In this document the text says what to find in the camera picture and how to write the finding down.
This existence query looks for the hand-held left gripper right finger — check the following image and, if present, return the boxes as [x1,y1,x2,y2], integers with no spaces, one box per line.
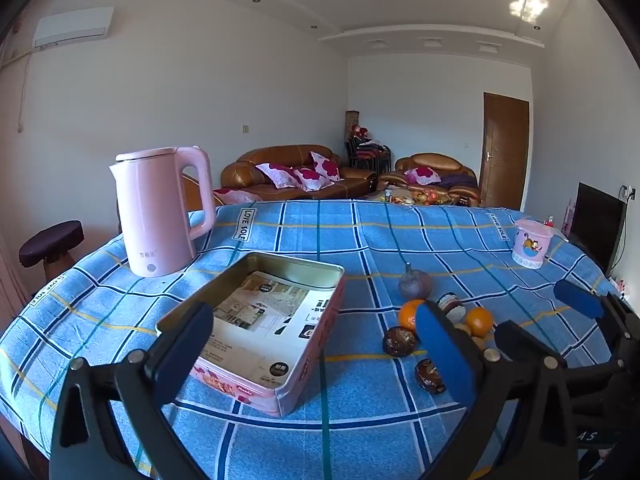
[416,300,583,480]

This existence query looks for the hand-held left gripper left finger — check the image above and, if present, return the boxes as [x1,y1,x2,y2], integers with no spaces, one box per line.
[48,301,216,480]

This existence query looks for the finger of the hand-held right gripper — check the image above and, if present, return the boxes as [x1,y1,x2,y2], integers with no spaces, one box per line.
[554,279,638,361]
[495,321,621,386]

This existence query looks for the brown glazed pastry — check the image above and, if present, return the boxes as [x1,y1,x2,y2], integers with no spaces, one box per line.
[414,358,446,395]
[382,326,418,358]

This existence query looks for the tan longan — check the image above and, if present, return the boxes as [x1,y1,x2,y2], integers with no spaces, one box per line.
[456,323,489,352]

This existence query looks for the orange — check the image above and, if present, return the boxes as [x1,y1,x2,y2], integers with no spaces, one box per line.
[397,299,426,333]
[464,306,495,338]

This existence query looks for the chocolate coated cake roll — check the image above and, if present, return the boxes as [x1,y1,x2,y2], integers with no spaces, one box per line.
[436,292,467,323]

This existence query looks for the purple passion fruit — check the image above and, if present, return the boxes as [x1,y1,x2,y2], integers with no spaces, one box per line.
[397,262,434,301]

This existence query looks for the pink metal tin box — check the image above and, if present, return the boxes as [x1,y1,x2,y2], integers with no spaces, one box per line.
[155,251,346,417]

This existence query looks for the pink cartoon plastic container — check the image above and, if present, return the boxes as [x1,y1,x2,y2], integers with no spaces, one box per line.
[511,218,556,271]

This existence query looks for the black television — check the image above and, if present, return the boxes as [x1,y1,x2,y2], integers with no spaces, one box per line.
[569,181,626,276]

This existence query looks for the printed paper leaflet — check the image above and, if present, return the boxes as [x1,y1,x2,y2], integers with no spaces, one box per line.
[200,270,325,390]

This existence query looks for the pink electric kettle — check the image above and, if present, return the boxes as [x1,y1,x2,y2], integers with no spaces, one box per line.
[109,146,217,278]

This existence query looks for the brown leather chair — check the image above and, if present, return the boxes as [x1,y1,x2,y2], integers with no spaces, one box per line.
[181,172,223,211]

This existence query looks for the blue plaid tablecloth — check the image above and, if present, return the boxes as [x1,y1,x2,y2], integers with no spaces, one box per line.
[0,199,626,480]

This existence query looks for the brown wooden door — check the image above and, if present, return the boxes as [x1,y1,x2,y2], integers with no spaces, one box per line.
[477,91,531,211]

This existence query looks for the purple blanket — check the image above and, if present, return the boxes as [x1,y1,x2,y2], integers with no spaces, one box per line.
[440,172,478,191]

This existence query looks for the cluttered coffee table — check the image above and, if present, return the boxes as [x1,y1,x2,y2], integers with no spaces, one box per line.
[367,186,471,207]

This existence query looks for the dark purple stool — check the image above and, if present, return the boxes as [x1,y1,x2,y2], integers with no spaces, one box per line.
[19,220,85,283]

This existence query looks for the white red floral pillow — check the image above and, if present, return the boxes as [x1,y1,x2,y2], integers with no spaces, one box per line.
[256,162,300,190]
[404,166,442,186]
[292,166,335,192]
[310,151,346,181]

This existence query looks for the brown leather armchair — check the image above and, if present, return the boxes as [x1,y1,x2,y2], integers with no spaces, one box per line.
[377,152,482,207]

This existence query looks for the long brown leather sofa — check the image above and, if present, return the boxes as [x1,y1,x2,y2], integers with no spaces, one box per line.
[221,145,378,204]

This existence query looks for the black rack with clothes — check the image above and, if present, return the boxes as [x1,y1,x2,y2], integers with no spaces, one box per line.
[346,135,392,173]

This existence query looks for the white air conditioner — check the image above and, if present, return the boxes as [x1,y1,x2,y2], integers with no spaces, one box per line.
[32,6,117,51]

